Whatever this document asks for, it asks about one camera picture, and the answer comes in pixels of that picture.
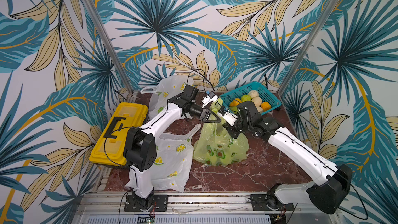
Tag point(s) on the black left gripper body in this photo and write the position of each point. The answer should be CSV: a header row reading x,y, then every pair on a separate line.
x,y
203,113

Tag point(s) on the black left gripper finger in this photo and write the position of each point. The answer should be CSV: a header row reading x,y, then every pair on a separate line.
x,y
211,121
213,116

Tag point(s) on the green avocado plastic bag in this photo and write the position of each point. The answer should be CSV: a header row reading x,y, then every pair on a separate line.
x,y
215,147

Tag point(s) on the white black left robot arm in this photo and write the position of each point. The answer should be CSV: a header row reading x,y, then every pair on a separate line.
x,y
140,146

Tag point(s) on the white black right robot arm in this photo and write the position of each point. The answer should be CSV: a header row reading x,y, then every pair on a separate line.
x,y
330,183

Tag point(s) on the white pear front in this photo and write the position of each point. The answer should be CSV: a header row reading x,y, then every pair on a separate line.
x,y
259,109

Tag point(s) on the green pear behind large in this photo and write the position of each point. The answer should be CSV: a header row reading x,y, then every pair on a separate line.
x,y
233,109

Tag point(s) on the small green pear back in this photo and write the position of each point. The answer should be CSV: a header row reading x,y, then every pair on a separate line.
x,y
245,98

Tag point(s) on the orange pear back left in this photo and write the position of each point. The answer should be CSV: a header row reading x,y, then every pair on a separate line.
x,y
235,102

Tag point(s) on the orange pear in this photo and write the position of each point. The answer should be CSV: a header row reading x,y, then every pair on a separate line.
x,y
235,102
265,106

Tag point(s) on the orange pear right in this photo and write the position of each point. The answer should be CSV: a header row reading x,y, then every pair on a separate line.
x,y
265,106

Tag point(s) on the teal plastic basket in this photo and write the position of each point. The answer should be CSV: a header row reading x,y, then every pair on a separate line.
x,y
264,94

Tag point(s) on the white lemon plastic bag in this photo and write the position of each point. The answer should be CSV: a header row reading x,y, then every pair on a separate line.
x,y
171,168

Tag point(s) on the yellow tool box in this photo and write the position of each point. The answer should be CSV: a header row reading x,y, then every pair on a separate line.
x,y
108,151

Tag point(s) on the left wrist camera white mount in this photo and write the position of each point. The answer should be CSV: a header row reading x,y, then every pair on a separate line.
x,y
209,98

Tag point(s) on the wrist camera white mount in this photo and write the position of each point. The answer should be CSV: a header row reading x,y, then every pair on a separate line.
x,y
209,98
227,116

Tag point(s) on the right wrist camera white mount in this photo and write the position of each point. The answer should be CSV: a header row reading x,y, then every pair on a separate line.
x,y
227,116

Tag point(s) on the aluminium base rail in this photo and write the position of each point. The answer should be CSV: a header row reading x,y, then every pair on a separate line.
x,y
196,208

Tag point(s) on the aluminium right frame post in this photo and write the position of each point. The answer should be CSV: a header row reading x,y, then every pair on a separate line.
x,y
323,17

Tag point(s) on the aluminium frame post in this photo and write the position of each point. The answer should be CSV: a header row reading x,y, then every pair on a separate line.
x,y
323,17
97,22

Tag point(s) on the aluminium left frame post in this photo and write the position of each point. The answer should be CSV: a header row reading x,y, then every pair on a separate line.
x,y
97,22

